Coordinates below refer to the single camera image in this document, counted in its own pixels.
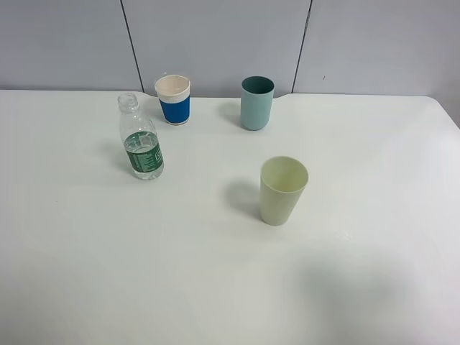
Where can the pale green plastic cup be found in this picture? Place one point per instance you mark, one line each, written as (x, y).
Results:
(282, 181)

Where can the clear plastic bottle green label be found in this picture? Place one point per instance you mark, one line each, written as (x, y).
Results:
(139, 138)

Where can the teal plastic cup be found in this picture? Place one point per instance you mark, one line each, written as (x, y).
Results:
(256, 102)

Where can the blue sleeved paper cup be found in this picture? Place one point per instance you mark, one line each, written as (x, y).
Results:
(173, 92)

